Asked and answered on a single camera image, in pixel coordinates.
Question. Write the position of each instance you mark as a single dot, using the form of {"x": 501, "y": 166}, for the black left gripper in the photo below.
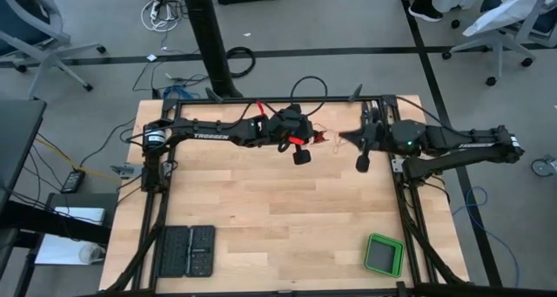
{"x": 287, "y": 128}

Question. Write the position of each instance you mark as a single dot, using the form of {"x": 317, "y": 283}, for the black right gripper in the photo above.
{"x": 377, "y": 136}

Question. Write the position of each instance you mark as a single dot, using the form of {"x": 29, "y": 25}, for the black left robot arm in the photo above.
{"x": 209, "y": 129}

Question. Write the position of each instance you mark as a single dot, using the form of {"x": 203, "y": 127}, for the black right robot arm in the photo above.
{"x": 457, "y": 140}

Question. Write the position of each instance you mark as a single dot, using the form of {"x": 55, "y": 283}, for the black spring clamp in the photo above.
{"x": 356, "y": 92}
{"x": 213, "y": 95}

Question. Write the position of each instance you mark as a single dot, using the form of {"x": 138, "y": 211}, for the green square tray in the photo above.
{"x": 383, "y": 255}

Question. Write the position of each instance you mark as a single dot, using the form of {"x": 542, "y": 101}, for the black tower fan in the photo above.
{"x": 209, "y": 35}

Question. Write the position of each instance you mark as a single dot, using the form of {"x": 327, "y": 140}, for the person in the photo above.
{"x": 424, "y": 5}

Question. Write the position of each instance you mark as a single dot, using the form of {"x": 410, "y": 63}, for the small white tag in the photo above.
{"x": 152, "y": 57}

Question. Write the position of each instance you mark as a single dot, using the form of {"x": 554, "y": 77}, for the blue white office chair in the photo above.
{"x": 496, "y": 49}

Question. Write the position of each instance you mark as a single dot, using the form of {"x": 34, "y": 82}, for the open black bit case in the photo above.
{"x": 174, "y": 251}

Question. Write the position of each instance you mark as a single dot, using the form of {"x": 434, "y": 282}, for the grey caster wheel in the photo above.
{"x": 543, "y": 167}

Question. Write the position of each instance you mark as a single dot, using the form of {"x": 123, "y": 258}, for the white power strip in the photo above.
{"x": 155, "y": 10}

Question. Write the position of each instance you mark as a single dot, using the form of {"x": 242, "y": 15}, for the black power brick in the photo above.
{"x": 73, "y": 181}

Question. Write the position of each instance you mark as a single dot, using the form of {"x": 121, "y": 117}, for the white flat box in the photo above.
{"x": 80, "y": 215}

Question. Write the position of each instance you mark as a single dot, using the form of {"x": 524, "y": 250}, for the clear plastic cup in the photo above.
{"x": 92, "y": 253}

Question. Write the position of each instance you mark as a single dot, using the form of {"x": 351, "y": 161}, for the blue grey office chair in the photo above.
{"x": 48, "y": 57}

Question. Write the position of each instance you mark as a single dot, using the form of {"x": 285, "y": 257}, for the white paper sheet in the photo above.
{"x": 56, "y": 251}

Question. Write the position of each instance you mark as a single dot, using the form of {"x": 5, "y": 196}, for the black desk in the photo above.
{"x": 17, "y": 136}

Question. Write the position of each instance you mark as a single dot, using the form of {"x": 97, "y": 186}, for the silver mounting bracket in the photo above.
{"x": 397, "y": 164}
{"x": 124, "y": 170}
{"x": 167, "y": 168}

